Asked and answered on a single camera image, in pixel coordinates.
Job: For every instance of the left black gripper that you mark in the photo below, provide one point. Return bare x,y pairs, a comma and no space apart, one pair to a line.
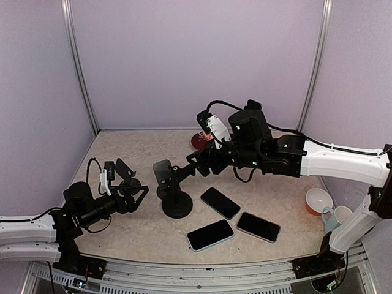
130,205

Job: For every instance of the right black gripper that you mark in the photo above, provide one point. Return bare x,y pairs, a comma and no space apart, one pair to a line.
202,155

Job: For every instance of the black pole stand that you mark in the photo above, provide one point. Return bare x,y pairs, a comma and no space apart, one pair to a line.
176,203

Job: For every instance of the phone blue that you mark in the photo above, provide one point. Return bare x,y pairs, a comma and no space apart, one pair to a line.
220,203
209,235

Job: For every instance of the phone black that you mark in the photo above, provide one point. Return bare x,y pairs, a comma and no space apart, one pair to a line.
253,105

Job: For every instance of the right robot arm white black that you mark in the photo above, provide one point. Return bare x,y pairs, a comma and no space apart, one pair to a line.
248,143

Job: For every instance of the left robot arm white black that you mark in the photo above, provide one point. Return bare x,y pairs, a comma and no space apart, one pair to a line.
50,236

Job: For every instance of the left folding phone stand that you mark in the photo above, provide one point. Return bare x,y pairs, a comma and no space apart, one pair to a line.
127,175

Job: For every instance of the folding phone stand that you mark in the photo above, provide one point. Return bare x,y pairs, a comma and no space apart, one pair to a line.
163,173
127,175

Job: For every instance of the middle folding phone stand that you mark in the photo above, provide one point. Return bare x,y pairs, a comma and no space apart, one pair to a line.
163,173

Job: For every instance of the phone lower right pink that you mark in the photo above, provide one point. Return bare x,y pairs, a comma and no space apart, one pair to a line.
258,227

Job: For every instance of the red saucer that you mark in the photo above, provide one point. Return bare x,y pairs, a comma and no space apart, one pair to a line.
198,141

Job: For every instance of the red patterned teacup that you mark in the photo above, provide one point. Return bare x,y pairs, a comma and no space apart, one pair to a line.
206,137

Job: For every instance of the orange white bowl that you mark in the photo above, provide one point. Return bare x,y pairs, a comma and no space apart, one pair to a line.
316,200

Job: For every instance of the light blue mug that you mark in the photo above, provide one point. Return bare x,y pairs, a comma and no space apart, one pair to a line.
331,218

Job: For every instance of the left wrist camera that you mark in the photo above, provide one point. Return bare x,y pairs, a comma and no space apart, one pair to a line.
107,175

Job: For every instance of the front aluminium rail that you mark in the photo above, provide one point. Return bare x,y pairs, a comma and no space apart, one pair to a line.
354,275

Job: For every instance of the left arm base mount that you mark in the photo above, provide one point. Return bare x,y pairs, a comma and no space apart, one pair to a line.
82,265

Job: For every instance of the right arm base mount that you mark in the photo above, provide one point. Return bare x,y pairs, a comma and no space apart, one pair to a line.
324,262

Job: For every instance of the right aluminium frame post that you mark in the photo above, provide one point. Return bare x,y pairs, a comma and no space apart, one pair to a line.
317,63

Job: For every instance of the aluminium frame post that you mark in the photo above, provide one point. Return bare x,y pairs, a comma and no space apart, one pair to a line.
72,37
317,63

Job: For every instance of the left aluminium frame post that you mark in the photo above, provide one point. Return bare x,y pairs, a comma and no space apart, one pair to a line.
72,37

